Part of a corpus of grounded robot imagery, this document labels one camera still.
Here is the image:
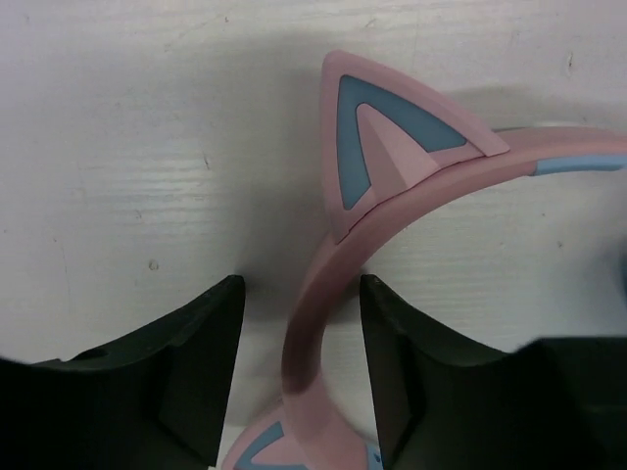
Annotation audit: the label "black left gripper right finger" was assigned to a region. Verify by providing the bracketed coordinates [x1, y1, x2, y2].
[360, 275, 626, 469]

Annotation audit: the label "pink blue cat-ear headphones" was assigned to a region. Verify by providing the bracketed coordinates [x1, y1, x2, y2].
[223, 51, 626, 469]

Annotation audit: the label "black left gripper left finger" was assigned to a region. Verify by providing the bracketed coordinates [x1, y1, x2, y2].
[1, 275, 245, 469]

